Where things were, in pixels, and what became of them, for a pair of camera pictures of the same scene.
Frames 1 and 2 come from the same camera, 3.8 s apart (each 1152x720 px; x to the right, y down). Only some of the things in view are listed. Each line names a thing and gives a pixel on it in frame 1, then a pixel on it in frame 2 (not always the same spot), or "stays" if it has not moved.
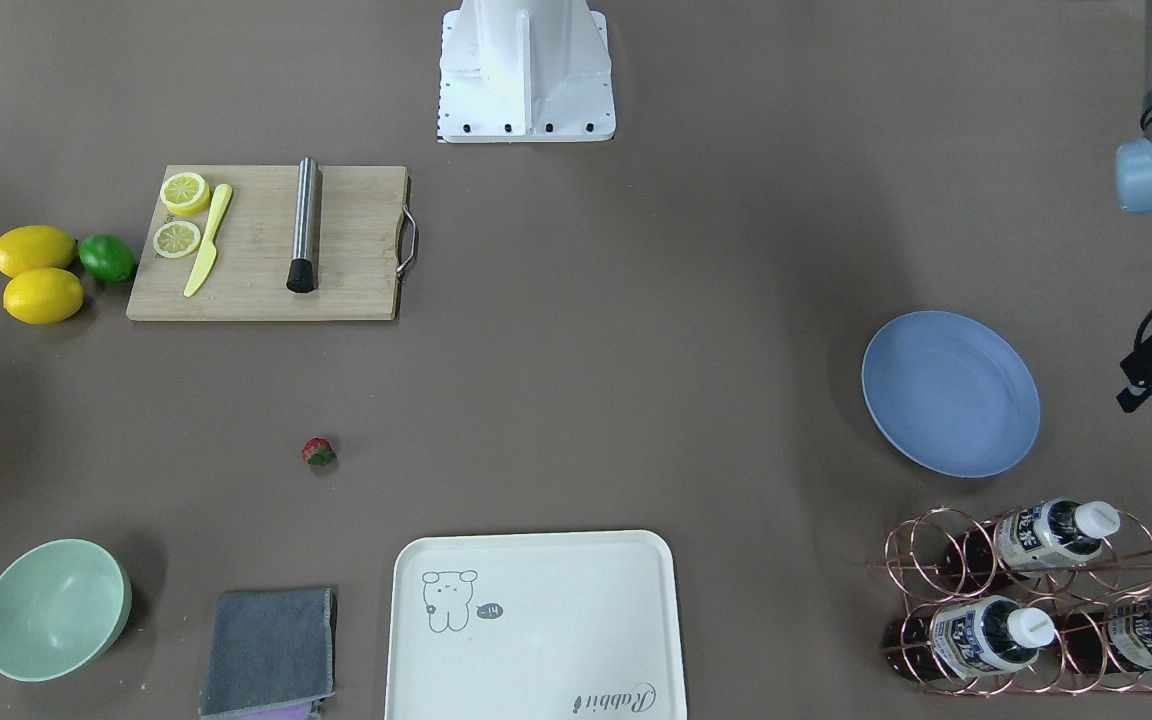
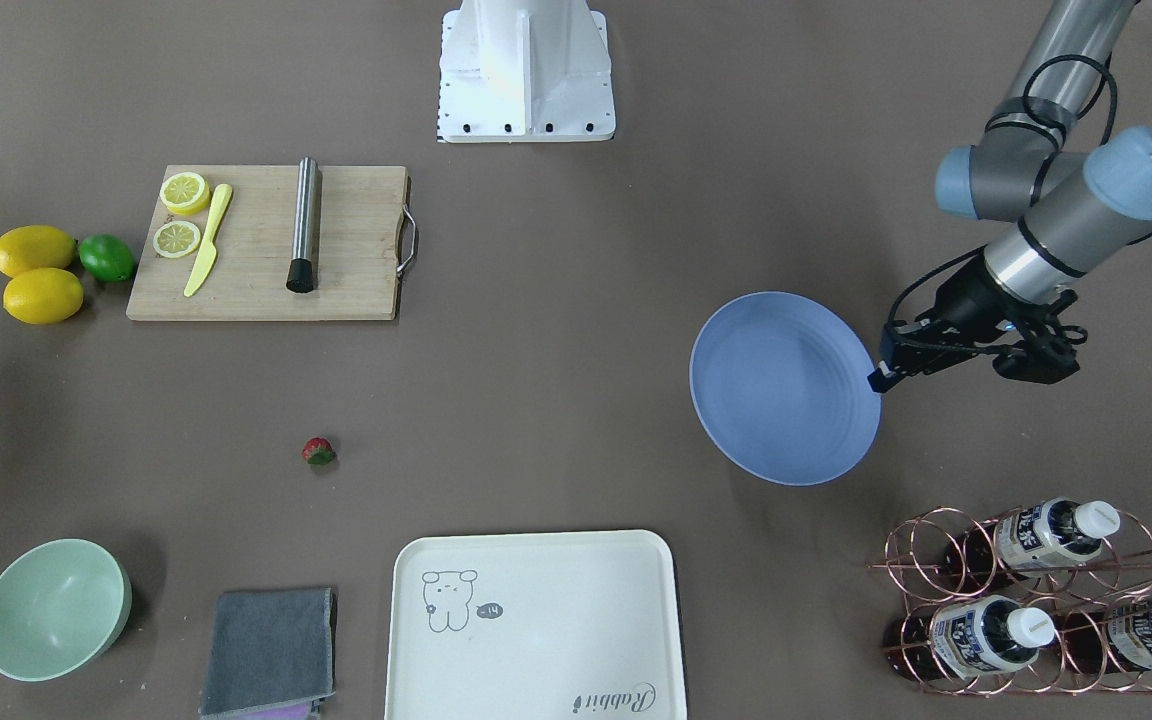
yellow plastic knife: x=208 y=255 stays
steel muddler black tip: x=303 y=275 stays
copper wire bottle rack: x=1043 y=600 stays
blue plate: x=951 y=392 → x=781 y=380
